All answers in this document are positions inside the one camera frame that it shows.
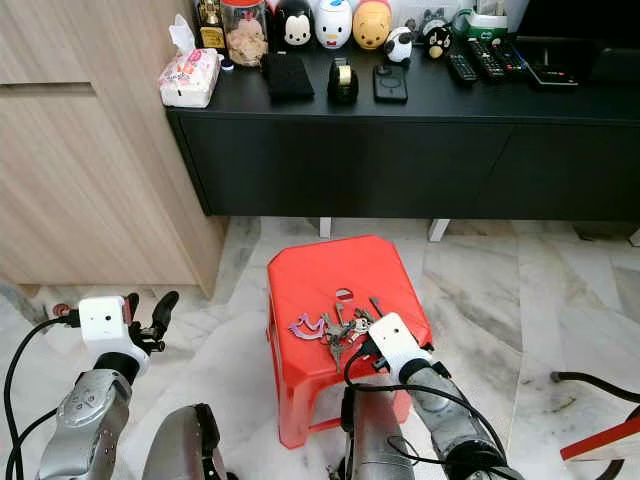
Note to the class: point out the yellow bear head figure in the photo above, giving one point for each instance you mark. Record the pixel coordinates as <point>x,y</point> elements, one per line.
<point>372,22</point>

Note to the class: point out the black pouch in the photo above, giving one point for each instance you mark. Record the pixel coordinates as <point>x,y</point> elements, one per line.
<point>288,76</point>

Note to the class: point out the long black remote control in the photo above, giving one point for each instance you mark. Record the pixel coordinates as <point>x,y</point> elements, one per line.
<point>486,58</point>

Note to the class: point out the pink charm key bunch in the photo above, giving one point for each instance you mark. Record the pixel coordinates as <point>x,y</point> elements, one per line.
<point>310,325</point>

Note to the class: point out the white duck head figure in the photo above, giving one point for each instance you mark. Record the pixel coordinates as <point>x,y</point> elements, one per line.
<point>333,22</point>

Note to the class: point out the robot leg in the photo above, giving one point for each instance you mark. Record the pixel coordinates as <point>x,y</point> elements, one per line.
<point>185,445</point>
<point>375,440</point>

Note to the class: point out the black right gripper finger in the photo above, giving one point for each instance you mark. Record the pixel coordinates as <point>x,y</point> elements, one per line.
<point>376,307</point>

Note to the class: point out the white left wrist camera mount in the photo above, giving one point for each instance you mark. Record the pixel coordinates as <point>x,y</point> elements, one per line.
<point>103,320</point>

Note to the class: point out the short black remote control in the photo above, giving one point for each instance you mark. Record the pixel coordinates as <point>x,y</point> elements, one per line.
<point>461,67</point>

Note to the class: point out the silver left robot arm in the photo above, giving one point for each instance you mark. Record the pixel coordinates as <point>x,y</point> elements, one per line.
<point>85,420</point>

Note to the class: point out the robot left leg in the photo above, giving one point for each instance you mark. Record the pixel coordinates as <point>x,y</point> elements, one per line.
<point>185,445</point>

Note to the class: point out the small black white figurine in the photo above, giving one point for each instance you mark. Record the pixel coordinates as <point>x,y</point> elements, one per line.
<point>437,38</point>

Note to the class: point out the green white box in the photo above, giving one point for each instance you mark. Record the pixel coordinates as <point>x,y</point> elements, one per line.
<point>480,20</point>

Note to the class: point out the light wooden cabinet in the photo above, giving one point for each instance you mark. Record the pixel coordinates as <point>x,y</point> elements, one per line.
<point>90,150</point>

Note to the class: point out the robot right leg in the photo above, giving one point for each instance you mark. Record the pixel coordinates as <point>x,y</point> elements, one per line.
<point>375,440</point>

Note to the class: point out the gold and blue trophy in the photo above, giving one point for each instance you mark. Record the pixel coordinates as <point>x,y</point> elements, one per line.
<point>212,27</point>

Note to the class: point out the pink white tissue pack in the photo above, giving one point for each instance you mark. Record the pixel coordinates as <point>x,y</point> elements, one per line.
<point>188,76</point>

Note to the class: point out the small panda figurine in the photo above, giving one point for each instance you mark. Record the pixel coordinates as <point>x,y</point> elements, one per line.
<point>400,44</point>

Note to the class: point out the red plastic stool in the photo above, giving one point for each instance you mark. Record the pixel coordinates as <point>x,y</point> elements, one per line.
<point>320,268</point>

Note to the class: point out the slim black remote control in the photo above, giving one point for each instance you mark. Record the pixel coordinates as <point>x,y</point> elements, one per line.
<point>510,55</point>

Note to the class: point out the black television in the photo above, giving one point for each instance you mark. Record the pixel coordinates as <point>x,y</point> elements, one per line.
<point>580,20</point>

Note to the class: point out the black mouse head figure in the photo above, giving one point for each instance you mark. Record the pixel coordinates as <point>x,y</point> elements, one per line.
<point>297,27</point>

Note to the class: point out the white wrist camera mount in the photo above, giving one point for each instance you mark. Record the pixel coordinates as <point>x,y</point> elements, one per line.
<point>400,340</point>
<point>103,320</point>

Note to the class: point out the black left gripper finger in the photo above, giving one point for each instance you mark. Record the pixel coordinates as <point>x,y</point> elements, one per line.
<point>166,308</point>
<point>132,306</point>

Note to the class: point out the silver key bunch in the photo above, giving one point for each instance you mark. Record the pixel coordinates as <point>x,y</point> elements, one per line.
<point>360,322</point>

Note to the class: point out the black tape dispenser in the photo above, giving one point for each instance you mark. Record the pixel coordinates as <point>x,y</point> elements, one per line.
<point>344,82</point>

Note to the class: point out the black low console cabinet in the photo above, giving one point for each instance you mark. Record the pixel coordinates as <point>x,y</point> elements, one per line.
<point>410,165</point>

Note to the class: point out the red lidded clear jar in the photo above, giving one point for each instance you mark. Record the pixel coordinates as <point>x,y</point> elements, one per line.
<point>245,38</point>

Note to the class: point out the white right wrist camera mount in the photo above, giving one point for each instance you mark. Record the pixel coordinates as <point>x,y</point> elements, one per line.
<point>400,340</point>

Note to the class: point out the flat black keypad device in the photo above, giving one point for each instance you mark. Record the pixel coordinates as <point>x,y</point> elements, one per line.
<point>552,72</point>

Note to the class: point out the small red dumbbell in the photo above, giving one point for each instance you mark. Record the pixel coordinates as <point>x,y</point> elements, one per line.
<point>60,310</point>

